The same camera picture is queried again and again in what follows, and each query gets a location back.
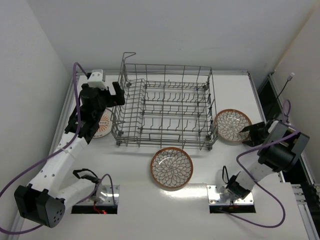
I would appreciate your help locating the metal base plate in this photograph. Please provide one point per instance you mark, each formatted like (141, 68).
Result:
(105, 196)
(218, 196)

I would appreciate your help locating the black wall cable white plug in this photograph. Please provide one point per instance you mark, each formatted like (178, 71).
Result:
(289, 78)

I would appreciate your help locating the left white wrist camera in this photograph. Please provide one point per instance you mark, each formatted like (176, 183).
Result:
(97, 79)

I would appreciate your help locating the floral plate brown rim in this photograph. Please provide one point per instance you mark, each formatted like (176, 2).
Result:
(230, 123)
(171, 168)

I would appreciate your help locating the white plate orange sunburst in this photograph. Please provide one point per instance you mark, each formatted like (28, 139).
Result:
(105, 124)

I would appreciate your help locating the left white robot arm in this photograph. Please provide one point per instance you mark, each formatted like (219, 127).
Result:
(42, 200)

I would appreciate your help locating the grey wire dish rack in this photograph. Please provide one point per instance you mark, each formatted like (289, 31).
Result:
(166, 105)

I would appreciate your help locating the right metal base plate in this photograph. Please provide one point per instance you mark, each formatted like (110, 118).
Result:
(218, 196)

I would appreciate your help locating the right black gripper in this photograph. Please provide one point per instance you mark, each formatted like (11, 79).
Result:
(258, 132)

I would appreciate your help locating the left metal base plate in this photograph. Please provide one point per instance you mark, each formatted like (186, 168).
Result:
(105, 196)

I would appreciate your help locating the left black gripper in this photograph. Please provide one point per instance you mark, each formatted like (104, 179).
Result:
(110, 93)

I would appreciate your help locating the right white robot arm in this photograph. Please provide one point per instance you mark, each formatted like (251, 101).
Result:
(278, 144)

